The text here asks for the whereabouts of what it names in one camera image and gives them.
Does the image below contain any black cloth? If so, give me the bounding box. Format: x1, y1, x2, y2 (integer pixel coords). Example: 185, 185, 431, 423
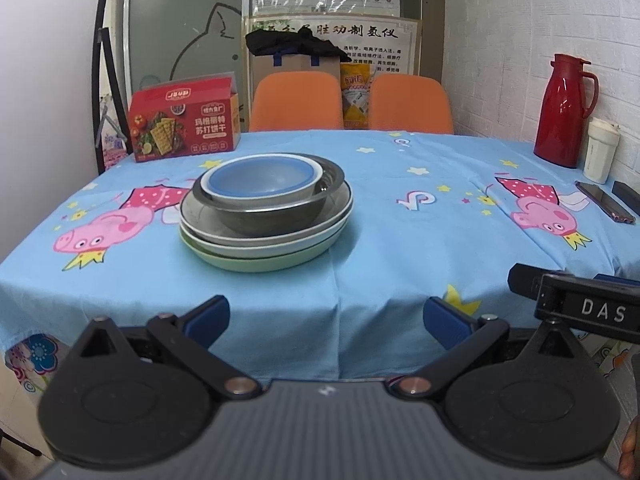
245, 27, 346, 58

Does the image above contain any yellow snack bag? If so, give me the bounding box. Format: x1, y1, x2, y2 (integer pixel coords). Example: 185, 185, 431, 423
340, 61, 376, 130

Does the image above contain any white plate with patterned rim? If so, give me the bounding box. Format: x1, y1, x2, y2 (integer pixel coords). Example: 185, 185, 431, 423
179, 180, 354, 248

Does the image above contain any green plate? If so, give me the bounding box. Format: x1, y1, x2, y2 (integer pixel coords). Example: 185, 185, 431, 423
181, 230, 346, 273

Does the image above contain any blue cartoon pig tablecloth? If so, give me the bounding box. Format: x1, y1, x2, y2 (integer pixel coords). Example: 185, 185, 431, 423
0, 130, 640, 381

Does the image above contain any floral printed bag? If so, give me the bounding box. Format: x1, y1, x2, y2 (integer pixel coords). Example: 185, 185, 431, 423
97, 95, 128, 173

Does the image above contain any red thermos jug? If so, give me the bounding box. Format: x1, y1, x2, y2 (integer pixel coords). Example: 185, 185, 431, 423
532, 53, 600, 169

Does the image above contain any stainless steel bowl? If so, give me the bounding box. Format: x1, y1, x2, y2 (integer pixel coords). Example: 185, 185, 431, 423
192, 155, 347, 237

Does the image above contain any plain white plate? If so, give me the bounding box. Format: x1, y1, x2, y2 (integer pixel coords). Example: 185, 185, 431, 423
179, 215, 353, 261

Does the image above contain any wall poster with large characters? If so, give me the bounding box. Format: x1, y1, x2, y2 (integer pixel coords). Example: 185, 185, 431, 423
245, 15, 418, 78

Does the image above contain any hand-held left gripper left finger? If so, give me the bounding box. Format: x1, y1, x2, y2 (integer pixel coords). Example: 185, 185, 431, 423
70, 296, 261, 401

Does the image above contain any blue plastic bowl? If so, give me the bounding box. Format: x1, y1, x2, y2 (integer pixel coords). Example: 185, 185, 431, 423
206, 156, 321, 200

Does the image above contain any black metal stand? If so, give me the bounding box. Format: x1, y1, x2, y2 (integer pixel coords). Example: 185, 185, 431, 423
95, 0, 131, 176

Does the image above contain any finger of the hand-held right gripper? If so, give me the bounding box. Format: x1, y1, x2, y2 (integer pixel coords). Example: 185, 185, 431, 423
507, 262, 576, 301

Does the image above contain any red cracker box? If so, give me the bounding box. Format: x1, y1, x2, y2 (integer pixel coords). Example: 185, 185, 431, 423
127, 72, 243, 163

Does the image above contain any glass panel with pig drawing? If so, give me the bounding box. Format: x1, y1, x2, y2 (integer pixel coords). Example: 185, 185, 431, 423
117, 0, 251, 126

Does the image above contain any white tumbler cup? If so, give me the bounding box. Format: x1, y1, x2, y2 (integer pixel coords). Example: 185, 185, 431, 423
582, 117, 622, 185

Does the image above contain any cardboard box with blue straps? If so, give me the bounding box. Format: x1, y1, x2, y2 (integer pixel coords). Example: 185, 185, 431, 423
250, 52, 343, 96

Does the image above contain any orange fabric chair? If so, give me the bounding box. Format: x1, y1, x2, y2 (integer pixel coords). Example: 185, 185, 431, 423
368, 74, 455, 135
248, 71, 345, 132

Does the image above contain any black flat case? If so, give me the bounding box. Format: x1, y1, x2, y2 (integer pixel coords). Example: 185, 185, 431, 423
612, 180, 640, 208

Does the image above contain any person's right hand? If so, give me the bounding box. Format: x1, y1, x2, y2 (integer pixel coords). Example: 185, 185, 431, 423
619, 417, 640, 478

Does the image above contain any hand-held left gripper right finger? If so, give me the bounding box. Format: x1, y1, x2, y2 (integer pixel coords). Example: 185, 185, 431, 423
387, 297, 596, 401

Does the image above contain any black smartphone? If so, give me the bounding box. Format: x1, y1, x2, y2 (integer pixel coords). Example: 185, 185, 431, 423
575, 180, 637, 224

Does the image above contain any floral floor mat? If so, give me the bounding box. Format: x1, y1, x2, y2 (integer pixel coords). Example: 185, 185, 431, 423
2, 332, 76, 401

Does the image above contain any white ribbed bowl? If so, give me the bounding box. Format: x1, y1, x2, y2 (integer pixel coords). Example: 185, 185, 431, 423
199, 154, 326, 211

